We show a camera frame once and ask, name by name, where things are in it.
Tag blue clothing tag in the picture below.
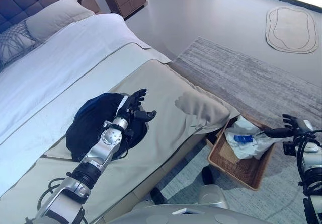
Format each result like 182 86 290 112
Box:
233 135 253 144

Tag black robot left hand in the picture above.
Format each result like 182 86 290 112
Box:
115 88 157 124

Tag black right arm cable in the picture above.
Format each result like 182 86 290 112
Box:
295 130 322 184

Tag beige cardboard boxes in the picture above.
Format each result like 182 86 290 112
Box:
103 60 242 222

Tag silver robot right leg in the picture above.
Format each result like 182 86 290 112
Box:
200 166 228 209

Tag beige oval floor mat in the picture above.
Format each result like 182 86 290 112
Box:
265 6 319 55

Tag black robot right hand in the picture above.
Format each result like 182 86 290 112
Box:
262 113 314 139

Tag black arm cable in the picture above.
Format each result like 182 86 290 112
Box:
295 130 322 184
113 133 131 161

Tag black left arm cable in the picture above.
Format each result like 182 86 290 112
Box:
113 133 131 161

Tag brown wicker basket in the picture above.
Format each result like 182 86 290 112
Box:
206 114 276 191

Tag navy blue garment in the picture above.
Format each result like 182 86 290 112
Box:
65 92 126 162

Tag white duvet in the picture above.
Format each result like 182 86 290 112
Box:
0 12 172 146

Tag white plastic bag with tags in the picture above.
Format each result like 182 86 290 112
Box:
223 115 276 161

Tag grey patterned cushion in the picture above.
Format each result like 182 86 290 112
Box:
0 20 37 70

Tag beige pillow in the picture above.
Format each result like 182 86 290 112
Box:
25 0 96 42

